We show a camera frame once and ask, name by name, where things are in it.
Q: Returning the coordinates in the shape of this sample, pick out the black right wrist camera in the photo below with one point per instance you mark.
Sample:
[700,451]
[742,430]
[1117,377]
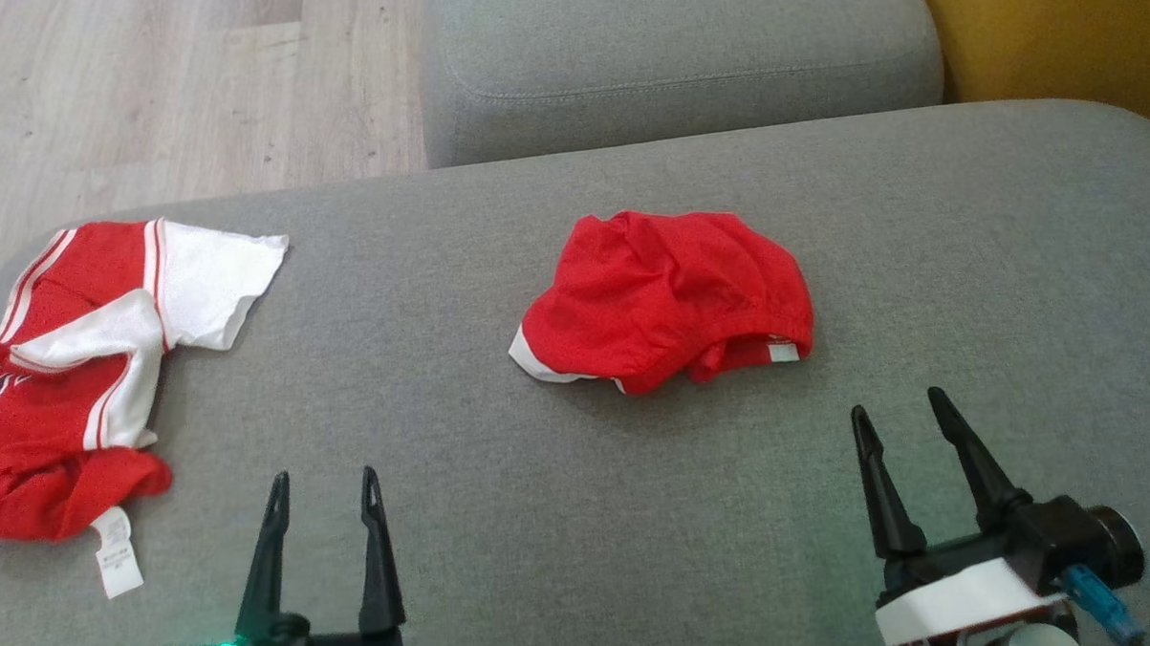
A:
[1070,535]

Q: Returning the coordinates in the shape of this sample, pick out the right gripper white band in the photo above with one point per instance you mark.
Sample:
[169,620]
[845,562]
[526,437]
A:
[958,601]

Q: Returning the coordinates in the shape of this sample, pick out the red and white jersey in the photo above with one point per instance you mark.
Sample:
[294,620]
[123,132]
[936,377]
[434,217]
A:
[52,418]

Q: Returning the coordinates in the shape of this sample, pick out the grey sofa side cushion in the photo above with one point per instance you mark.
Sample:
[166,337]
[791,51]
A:
[671,61]

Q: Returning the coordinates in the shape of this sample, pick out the grey fabric sofa seat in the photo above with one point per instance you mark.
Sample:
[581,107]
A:
[582,514]

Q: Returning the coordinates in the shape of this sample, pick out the red shorts with white trim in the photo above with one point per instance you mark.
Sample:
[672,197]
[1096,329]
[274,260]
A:
[665,296]

